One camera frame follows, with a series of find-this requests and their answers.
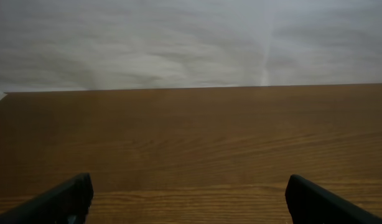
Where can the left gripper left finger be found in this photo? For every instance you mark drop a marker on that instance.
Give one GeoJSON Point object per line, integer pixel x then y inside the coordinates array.
{"type": "Point", "coordinates": [60, 202]}

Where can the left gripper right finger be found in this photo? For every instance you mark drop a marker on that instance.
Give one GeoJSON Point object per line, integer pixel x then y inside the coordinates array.
{"type": "Point", "coordinates": [315, 205]}

